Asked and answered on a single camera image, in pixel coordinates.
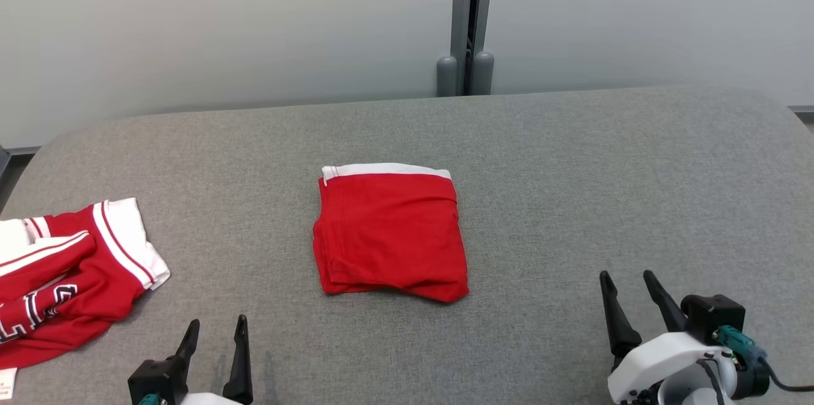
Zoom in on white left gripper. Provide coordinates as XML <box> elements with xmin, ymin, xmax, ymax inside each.
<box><xmin>173</xmin><ymin>315</ymin><xmax>254</xmax><ymax>405</ymax></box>

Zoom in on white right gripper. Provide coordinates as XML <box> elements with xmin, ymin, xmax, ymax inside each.
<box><xmin>599</xmin><ymin>270</ymin><xmax>740</xmax><ymax>405</ymax></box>

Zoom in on red jersey with lettering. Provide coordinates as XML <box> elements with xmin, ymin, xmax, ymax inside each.
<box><xmin>0</xmin><ymin>197</ymin><xmax>172</xmax><ymax>401</ymax></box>

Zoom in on plain red shorts white waistband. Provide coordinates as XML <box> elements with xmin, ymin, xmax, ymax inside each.
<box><xmin>312</xmin><ymin>163</ymin><xmax>471</xmax><ymax>305</ymax></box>

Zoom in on right arm cable teal plug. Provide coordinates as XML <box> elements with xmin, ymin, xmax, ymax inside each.
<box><xmin>711</xmin><ymin>325</ymin><xmax>814</xmax><ymax>393</ymax></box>

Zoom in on grey partition post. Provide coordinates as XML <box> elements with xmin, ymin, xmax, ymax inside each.
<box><xmin>436</xmin><ymin>0</ymin><xmax>497</xmax><ymax>98</ymax></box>

